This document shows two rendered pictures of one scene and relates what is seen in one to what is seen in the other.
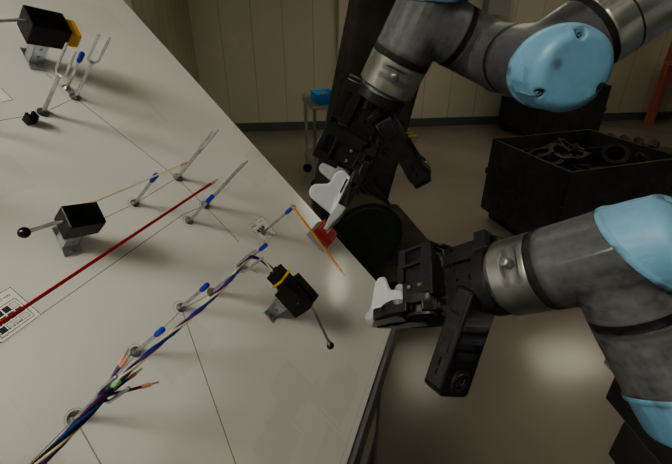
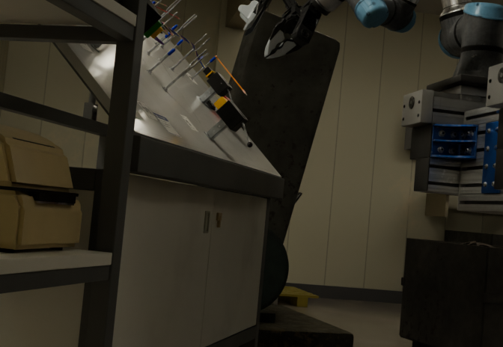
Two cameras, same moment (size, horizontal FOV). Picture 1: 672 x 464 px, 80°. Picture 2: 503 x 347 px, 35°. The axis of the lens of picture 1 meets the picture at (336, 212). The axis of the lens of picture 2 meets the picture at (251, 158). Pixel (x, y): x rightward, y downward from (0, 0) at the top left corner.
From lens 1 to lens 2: 1.91 m
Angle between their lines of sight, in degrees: 31
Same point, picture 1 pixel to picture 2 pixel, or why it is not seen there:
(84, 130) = not seen: outside the picture
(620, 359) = not seen: outside the picture
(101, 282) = not seen: hidden behind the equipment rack
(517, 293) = not seen: outside the picture
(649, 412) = (358, 8)
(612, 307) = not seen: outside the picture
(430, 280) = (294, 9)
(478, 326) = (312, 18)
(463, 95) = (386, 256)
